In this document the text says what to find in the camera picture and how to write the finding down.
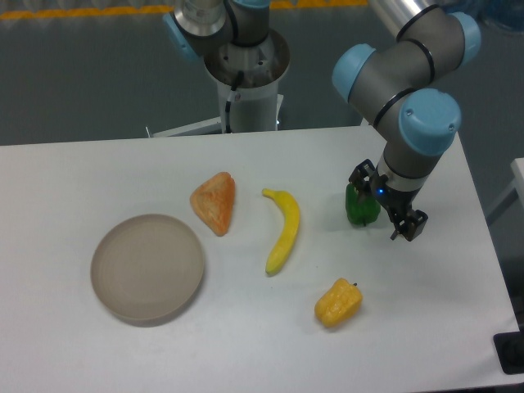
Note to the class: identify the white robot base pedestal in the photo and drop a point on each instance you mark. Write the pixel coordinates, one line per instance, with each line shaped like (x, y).
(247, 80)

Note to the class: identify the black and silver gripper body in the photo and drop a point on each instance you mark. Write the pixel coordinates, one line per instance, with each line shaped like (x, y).
(394, 191)

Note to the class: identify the green toy bell pepper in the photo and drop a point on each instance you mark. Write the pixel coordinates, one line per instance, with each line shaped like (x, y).
(360, 213)

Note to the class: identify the white furniture edge at right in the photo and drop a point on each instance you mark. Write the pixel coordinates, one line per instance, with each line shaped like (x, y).
(512, 193)

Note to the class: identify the yellow toy bell pepper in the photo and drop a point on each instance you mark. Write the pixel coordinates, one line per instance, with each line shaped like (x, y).
(338, 304)

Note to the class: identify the orange toy sandwich triangle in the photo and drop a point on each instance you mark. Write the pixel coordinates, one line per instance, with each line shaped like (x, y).
(213, 202)

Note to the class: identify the beige round plate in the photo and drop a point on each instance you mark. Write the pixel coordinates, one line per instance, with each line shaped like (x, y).
(147, 269)

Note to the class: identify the black device at table edge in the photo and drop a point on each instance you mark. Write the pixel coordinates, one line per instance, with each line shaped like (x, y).
(509, 348)

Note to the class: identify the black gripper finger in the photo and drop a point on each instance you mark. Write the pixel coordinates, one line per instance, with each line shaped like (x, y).
(409, 224)
(360, 184)

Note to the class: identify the yellow toy banana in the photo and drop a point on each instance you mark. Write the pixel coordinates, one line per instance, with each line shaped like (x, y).
(283, 247)

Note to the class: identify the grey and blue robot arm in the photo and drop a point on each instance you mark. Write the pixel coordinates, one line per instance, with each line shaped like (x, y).
(391, 90)

